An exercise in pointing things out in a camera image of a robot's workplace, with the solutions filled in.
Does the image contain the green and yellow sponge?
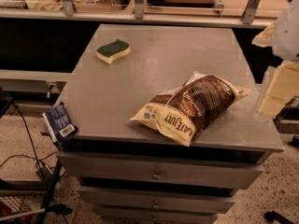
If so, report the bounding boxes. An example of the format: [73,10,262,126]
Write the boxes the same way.
[96,39,131,64]

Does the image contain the brown Late July chip bag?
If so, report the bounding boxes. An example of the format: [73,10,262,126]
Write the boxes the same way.
[131,72,251,147]

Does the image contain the top grey drawer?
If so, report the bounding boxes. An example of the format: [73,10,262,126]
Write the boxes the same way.
[57,151,263,189]

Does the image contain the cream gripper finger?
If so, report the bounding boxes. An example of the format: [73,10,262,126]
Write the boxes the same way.
[252,22,276,48]
[259,61,299,118]

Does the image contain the black floor cable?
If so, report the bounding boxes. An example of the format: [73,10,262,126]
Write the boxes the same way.
[0,103,69,224]

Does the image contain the black metal stand leg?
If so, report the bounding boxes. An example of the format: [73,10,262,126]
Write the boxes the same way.
[35,161,62,224]

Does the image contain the middle grey drawer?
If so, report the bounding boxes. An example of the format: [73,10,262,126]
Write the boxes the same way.
[78,187,234,214]

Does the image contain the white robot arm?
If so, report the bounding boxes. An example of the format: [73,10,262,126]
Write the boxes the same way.
[252,0,299,118]

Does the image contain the bottom grey drawer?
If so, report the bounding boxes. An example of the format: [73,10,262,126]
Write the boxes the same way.
[93,205,218,224]

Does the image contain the grey drawer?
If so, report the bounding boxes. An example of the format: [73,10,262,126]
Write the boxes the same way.
[57,151,263,189]
[93,205,218,224]
[78,187,234,214]

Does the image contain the grey drawer cabinet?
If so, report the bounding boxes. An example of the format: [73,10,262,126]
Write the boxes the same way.
[58,24,283,224]

